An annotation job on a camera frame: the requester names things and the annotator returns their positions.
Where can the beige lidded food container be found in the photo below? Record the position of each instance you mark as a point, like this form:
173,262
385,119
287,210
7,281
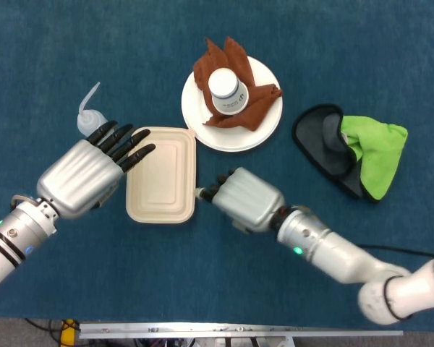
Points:
162,180

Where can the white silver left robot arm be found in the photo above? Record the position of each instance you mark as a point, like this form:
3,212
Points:
7,238

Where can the aluminium rail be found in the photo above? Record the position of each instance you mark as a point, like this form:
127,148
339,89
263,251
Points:
238,329

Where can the blue carpet table cover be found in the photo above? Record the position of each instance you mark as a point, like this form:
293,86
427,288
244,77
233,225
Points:
166,271

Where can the brown cloth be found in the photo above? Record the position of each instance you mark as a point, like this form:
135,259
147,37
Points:
238,65

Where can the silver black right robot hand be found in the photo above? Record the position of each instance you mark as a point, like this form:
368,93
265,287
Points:
249,199

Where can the white round plate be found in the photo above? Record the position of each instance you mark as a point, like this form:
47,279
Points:
267,123

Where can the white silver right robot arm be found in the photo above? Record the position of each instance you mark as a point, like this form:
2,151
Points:
329,249

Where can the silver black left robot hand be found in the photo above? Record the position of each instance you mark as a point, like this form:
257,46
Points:
79,177

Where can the white paper cup blue band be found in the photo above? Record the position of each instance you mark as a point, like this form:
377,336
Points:
228,97

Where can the translucent squeeze bottle bent spout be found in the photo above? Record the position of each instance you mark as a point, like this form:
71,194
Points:
87,121

